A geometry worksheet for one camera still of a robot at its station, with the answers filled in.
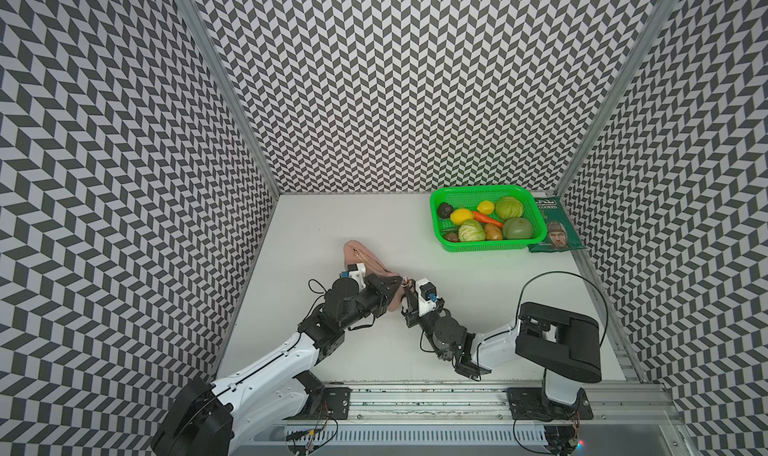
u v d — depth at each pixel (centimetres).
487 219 111
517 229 99
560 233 103
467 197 109
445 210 108
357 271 74
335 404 72
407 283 77
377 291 68
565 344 47
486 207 109
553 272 45
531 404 73
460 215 105
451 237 102
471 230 96
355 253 90
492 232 100
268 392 47
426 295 66
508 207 102
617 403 75
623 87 84
